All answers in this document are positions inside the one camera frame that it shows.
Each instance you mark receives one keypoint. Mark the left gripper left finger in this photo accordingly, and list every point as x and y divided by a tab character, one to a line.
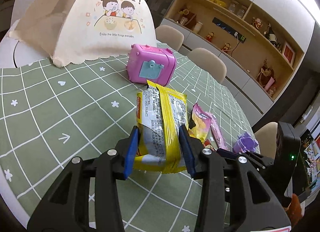
84	195

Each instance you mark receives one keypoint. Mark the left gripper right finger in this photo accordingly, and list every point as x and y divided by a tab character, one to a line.
234	195

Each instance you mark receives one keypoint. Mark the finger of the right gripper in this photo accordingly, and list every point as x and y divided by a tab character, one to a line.
227	154

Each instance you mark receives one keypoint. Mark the yellow silver snack wrapper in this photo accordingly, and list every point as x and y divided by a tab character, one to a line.
160	112

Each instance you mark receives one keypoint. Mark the pink narrow wrapper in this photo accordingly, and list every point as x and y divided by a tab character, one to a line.
217	133

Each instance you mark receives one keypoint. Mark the orange sleeve forearm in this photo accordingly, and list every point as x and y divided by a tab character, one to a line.
294	211

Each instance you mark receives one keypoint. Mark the red gold snack packet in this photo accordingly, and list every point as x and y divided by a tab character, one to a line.
208	145

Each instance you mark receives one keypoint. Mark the purple toy cup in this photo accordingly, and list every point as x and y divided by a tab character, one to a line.
244	143

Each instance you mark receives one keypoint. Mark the beige chair near right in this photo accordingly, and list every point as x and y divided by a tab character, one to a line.
267	139

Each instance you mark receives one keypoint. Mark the beige chair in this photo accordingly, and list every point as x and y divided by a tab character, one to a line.
267	139
169	35
209	62

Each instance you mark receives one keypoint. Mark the yellow pink snack packet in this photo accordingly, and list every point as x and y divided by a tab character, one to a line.
199	123

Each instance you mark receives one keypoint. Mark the green grid tablecloth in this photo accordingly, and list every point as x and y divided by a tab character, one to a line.
50	115

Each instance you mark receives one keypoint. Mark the beige chair far right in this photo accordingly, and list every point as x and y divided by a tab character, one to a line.
209	62

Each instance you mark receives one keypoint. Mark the red framed picture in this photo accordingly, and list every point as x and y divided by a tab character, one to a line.
288	53

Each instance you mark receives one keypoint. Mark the pink toy box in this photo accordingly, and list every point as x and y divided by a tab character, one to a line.
150	63

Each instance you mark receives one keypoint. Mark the black power strip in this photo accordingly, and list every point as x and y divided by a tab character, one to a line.
229	29

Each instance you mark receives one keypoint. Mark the beige chair far left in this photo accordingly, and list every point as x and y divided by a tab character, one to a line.
169	35

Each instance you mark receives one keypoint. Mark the beige cartoon food cover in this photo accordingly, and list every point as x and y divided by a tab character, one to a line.
73	31

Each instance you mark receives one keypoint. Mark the wooden wall shelf unit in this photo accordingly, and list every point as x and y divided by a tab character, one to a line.
257	66

